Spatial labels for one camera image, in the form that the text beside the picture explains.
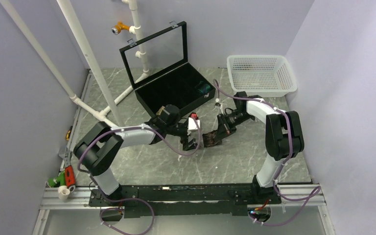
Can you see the green white pipe fitting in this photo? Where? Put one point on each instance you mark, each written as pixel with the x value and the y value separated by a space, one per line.
pixel 59 182

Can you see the white plastic mesh basket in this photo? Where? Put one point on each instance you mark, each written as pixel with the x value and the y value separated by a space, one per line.
pixel 263 75

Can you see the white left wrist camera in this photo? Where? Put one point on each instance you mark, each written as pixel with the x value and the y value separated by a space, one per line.
pixel 194 124

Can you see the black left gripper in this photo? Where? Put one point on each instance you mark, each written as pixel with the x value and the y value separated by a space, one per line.
pixel 184 140

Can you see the rolled gold tie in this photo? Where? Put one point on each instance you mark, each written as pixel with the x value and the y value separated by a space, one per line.
pixel 160 111

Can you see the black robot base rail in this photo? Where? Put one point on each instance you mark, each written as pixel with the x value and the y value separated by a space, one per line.
pixel 196 199

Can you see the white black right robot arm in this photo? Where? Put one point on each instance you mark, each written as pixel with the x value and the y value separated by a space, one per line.
pixel 283 136

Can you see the aluminium table frame rail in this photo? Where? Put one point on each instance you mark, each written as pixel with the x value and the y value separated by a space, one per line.
pixel 260 215

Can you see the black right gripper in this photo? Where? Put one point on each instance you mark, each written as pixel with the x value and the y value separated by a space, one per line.
pixel 224 128

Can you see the navy orange paisley tie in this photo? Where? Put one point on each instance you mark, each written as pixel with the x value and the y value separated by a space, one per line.
pixel 209 139

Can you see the red handled clamp tool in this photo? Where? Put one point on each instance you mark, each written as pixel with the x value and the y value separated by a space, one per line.
pixel 69 172

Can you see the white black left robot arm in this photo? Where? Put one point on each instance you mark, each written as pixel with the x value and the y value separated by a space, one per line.
pixel 99 147

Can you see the rolled teal tie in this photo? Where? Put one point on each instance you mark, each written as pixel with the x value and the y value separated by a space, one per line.
pixel 203 88

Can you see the orange webcam on pipe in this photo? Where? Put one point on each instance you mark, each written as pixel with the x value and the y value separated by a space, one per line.
pixel 119 27

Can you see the black tie storage box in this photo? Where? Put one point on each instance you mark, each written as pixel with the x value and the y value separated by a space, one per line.
pixel 160 73

